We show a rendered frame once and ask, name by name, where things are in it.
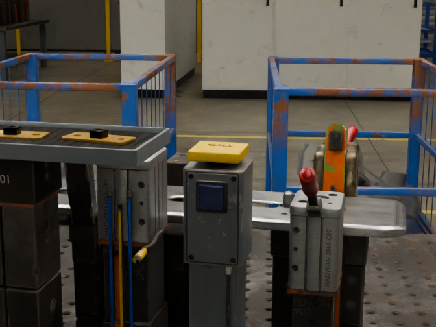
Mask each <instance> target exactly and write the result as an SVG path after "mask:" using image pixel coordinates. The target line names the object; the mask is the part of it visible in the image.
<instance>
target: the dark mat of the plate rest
mask: <svg viewBox="0 0 436 327"><path fill-rule="evenodd" d="M3 127H5V126H3V125H0V130H3ZM21 131H33V132H50V136H47V137H46V138H44V139H41V140H24V139H0V143H20V144H33V145H57V146H70V147H94V148H107V149H131V150H134V149H136V148H137V147H139V146H140V145H142V144H144V143H145V142H146V141H149V140H150V139H151V138H153V137H155V136H156V135H157V134H159V133H152V132H125V131H111V130H109V131H108V134H109V135H117V136H132V137H136V141H133V142H130V143H127V144H125V145H111V144H103V143H90V142H83V141H69V140H63V139H62V136H66V135H68V134H72V133H74V132H88V133H90V130H84V129H70V128H44V127H21Z"/></svg>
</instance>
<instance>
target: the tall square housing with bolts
mask: <svg viewBox="0 0 436 327"><path fill-rule="evenodd" d="M96 166H97V212H98V235H99V238H98V239H97V243H98V244H103V254H104V301H105V317H106V318H105V319H104V320H103V321H102V327H168V302H166V301H164V233H165V232H166V231H167V229H168V228H169V224H167V148H165V147H164V148H162V149H161V150H159V151H158V152H157V153H155V154H153V155H152V156H151V157H150V158H148V159H147V160H145V161H144V162H143V163H141V164H139V165H138V166H137V167H130V166H118V165H96ZM160 230H163V231H164V233H163V234H162V235H160V236H159V237H158V241H157V243H156V244H155V246H153V247H152V248H150V249H147V253H146V255H145V257H144V258H143V259H142V260H141V261H140V263H139V264H136V263H134V262H133V261H132V258H133V257H134V256H135V255H136V254H137V253H138V252H139V251H140V250H141V249H142V247H144V246H145V245H149V244H151V243H152V241H153V239H154V236H155V235H156V233H157V232H159V231H160Z"/></svg>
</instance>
